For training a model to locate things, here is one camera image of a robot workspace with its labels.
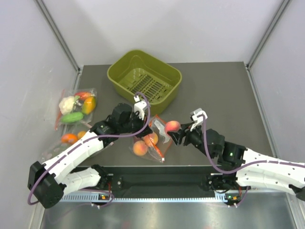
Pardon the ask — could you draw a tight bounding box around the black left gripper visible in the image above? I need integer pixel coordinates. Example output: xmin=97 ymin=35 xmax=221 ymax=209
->
xmin=119 ymin=111 xmax=153 ymax=138

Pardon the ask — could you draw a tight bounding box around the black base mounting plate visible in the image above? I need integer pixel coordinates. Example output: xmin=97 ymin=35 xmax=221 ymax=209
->
xmin=71 ymin=164 xmax=282 ymax=194

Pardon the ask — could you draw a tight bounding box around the green fake cucumber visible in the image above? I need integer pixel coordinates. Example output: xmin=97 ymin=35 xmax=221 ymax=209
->
xmin=60 ymin=112 xmax=84 ymax=124

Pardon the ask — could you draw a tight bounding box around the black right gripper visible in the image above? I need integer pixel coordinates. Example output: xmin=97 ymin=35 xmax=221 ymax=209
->
xmin=169 ymin=121 xmax=215 ymax=159

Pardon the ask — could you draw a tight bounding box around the red fake pepper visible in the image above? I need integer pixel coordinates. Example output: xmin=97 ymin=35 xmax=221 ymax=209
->
xmin=74 ymin=91 xmax=91 ymax=101

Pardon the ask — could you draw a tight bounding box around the orange green fake mango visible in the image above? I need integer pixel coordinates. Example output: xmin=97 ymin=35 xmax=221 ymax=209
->
xmin=81 ymin=96 xmax=96 ymax=115

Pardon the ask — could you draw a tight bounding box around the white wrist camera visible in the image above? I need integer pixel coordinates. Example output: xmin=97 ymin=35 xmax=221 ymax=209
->
xmin=190 ymin=108 xmax=208 ymax=131
xmin=134 ymin=100 xmax=147 ymax=120

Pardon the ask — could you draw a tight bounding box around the orange fake tomato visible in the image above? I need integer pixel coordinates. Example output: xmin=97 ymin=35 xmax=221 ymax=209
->
xmin=61 ymin=133 xmax=78 ymax=145

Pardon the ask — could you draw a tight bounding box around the zip bag with vegetables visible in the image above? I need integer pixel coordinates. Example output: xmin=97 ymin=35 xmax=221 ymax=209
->
xmin=44 ymin=88 xmax=98 ymax=130

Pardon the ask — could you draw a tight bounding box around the yellow fake potato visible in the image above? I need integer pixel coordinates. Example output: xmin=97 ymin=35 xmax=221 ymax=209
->
xmin=77 ymin=131 xmax=86 ymax=140

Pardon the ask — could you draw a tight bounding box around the grey slotted cable duct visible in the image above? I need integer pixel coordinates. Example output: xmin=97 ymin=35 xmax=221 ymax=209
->
xmin=60 ymin=191 xmax=241 ymax=204

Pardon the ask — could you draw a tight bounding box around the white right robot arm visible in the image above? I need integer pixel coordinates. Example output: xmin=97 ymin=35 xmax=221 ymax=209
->
xmin=165 ymin=123 xmax=305 ymax=200

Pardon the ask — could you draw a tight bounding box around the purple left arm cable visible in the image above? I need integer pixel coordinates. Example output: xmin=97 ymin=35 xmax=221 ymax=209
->
xmin=27 ymin=92 xmax=151 ymax=206

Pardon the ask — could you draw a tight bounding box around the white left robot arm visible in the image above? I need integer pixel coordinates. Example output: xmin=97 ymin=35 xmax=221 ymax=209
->
xmin=28 ymin=101 xmax=152 ymax=208

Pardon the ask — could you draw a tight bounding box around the clear zip bag orange seal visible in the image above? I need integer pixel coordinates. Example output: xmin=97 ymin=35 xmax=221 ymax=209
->
xmin=129 ymin=115 xmax=172 ymax=163

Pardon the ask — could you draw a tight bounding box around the pink fake peach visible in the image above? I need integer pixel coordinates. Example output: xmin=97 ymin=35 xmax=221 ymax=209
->
xmin=165 ymin=120 xmax=181 ymax=133

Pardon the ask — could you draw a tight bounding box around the small orange fake peach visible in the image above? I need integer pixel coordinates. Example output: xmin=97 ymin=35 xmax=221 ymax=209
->
xmin=132 ymin=140 xmax=148 ymax=156

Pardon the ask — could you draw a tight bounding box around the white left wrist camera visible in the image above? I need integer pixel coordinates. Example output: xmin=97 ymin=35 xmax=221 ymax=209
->
xmin=134 ymin=100 xmax=147 ymax=120

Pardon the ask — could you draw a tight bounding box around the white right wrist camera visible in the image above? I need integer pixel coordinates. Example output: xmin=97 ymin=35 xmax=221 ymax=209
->
xmin=190 ymin=108 xmax=208 ymax=131

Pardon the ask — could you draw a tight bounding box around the zip bag near left base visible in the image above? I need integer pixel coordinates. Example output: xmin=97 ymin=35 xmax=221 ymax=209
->
xmin=42 ymin=130 xmax=117 ymax=174

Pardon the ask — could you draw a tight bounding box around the olive green plastic basket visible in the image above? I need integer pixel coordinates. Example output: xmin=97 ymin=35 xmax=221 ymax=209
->
xmin=107 ymin=50 xmax=182 ymax=115

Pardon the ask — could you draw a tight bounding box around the white fake cauliflower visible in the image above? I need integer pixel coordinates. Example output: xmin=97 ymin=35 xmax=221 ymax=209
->
xmin=59 ymin=96 xmax=75 ymax=115

